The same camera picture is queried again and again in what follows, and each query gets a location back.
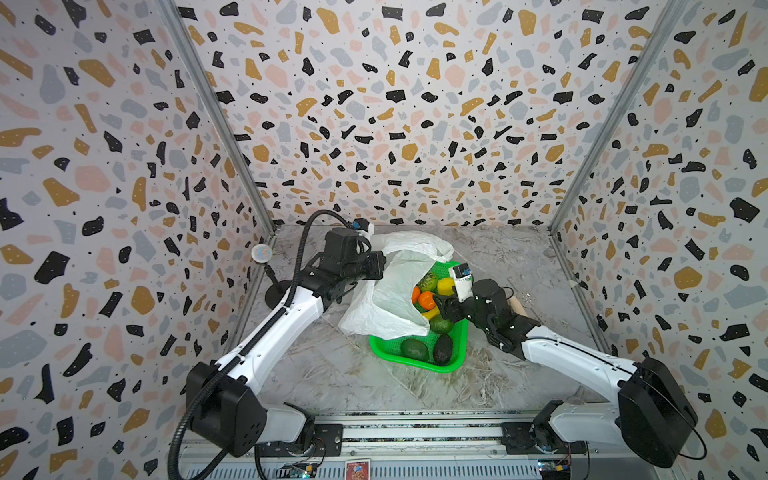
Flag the yellow lemon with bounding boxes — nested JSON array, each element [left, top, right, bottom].
[[436, 277, 456, 296]]

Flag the green avocado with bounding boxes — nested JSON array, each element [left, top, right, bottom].
[[430, 316, 454, 335], [400, 338, 430, 362]]

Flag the bumpy green custard apple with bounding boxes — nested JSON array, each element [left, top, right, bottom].
[[417, 272, 439, 292]]

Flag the dark brown avocado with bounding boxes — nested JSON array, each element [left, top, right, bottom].
[[432, 334, 454, 366]]

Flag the white plastic bag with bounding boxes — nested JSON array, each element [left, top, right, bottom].
[[339, 231, 454, 340]]

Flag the yellow banana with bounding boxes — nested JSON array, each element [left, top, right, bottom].
[[422, 307, 440, 321]]

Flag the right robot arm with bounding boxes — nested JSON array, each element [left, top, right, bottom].
[[434, 279, 698, 468]]

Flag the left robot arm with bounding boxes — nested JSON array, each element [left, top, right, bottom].
[[187, 220, 386, 457]]

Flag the green plastic basket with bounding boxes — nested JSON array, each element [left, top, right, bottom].
[[369, 261, 469, 373]]

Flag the round white desk lamp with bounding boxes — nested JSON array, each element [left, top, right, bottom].
[[251, 243, 291, 309]]

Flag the red card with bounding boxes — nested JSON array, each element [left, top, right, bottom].
[[344, 459, 371, 480]]

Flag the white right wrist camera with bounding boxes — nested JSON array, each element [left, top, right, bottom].
[[449, 263, 473, 302]]

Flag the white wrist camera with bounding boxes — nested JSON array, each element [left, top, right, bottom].
[[449, 263, 473, 302], [351, 218, 375, 238]]

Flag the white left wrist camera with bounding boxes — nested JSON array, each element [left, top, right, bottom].
[[351, 218, 375, 238]]

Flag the black corrugated cable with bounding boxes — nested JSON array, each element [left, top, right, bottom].
[[166, 209, 352, 480]]

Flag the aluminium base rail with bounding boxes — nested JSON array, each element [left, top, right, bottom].
[[210, 412, 685, 479]]

